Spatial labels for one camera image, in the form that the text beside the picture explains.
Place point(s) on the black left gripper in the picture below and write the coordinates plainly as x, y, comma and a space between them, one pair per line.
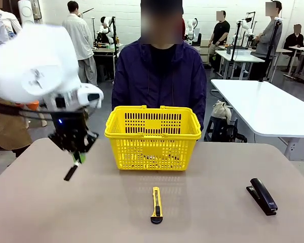
71, 121

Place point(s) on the seated person in black sweater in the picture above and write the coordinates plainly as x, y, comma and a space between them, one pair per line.
295, 40

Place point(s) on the person with orange trousers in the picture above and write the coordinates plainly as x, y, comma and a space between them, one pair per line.
14, 20

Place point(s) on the yellow utility knife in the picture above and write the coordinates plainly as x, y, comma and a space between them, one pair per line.
157, 217

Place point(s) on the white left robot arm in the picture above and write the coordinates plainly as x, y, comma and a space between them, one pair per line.
40, 63

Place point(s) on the person in grey sweater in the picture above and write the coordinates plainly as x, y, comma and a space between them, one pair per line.
271, 38

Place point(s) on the person in black t-shirt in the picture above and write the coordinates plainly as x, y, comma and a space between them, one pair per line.
221, 33

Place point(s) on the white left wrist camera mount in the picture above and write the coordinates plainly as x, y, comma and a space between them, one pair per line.
88, 100

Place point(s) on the slim black tripod stand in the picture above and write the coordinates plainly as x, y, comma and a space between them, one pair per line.
234, 50

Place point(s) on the cluttered grey workbench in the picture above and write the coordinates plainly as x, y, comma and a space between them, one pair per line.
106, 48

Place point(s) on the large white table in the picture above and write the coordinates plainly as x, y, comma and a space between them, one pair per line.
268, 106

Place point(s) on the yellow plastic shopping basket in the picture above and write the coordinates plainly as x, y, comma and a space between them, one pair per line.
131, 135

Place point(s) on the white drawer cabinet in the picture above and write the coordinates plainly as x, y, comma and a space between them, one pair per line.
205, 54

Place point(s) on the black stapler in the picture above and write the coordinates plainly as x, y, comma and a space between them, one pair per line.
263, 201

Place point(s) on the white robot arm by monitor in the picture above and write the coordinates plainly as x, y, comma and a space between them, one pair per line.
191, 25

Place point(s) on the person in white coat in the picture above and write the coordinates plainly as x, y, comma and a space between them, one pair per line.
78, 38

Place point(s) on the white desk with seated person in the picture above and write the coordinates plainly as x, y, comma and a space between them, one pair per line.
301, 49

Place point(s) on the white tower air conditioner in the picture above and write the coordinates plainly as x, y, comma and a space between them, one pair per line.
25, 10

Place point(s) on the white robot arm with yellow bottle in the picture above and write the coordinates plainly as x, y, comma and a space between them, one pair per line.
107, 30

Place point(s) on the black stool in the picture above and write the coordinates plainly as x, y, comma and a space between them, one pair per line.
218, 129

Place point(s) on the small white desk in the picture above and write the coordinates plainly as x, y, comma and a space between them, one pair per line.
243, 57

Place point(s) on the white marker black cap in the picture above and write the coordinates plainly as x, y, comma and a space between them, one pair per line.
70, 173

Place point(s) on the beige cloth bag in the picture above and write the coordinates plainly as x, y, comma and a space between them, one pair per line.
221, 110

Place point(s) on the person in navy jacket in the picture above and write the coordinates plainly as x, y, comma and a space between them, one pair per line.
159, 83

